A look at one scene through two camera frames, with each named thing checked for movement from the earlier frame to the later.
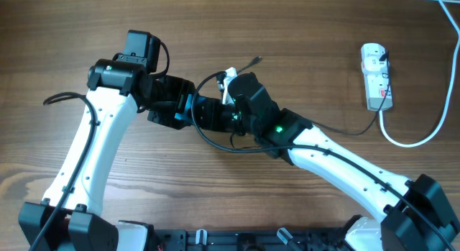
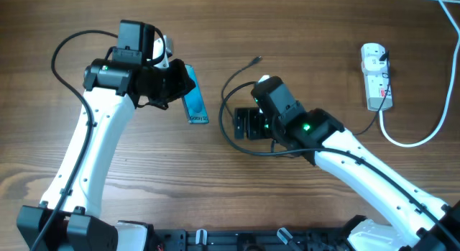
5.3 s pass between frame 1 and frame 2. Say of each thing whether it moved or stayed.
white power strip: stayed
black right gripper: moved
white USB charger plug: stayed
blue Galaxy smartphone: moved
